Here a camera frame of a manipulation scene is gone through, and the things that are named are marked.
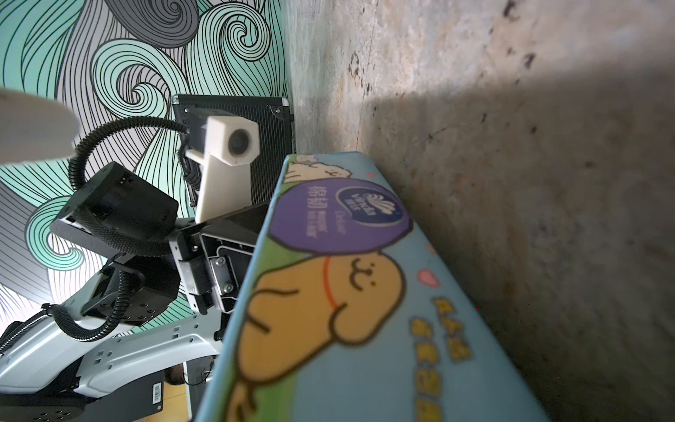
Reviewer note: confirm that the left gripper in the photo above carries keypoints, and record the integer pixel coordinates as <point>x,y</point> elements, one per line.
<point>213,257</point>

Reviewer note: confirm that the black hard carry case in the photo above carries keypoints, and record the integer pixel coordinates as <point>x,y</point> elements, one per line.
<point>274,120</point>

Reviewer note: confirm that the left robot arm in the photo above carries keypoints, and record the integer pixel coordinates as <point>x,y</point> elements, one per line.
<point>165,295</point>

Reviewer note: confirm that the light blue tissue pack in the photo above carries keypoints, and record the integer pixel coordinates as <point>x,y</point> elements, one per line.
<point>347,313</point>

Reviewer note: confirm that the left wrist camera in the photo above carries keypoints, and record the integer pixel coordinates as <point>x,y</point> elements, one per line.
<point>231,145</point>

